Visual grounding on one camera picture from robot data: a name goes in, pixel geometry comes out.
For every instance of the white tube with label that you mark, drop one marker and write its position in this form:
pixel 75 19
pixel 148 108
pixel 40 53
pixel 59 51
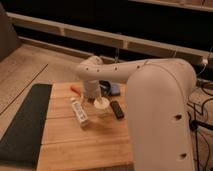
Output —
pixel 79 113

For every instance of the orange carrot toy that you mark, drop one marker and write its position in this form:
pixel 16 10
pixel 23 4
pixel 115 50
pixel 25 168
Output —
pixel 74 89

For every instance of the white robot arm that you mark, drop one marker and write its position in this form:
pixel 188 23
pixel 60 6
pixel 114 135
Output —
pixel 157 92

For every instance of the wooden slat table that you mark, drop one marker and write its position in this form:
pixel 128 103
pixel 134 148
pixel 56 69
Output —
pixel 102 145

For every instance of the dark grey floor mat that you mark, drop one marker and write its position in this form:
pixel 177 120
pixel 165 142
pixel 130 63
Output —
pixel 20 145

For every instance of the black rectangular remote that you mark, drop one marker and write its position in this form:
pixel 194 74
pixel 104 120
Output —
pixel 117 109

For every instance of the wooden shelf rail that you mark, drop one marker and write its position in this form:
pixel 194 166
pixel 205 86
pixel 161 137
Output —
pixel 124 42

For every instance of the white ceramic cup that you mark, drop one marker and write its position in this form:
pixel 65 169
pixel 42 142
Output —
pixel 102 105

